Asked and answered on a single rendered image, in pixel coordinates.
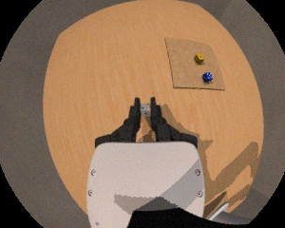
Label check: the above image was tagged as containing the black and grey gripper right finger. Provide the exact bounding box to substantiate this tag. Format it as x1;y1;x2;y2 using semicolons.
150;97;198;150

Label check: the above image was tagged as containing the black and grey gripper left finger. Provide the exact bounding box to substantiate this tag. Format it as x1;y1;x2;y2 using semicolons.
95;97;141;148

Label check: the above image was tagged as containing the yellow die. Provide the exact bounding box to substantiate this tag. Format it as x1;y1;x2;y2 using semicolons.
194;54;204;63

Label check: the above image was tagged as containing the blue die with white pips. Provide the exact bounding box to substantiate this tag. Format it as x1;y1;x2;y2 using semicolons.
202;72;213;82

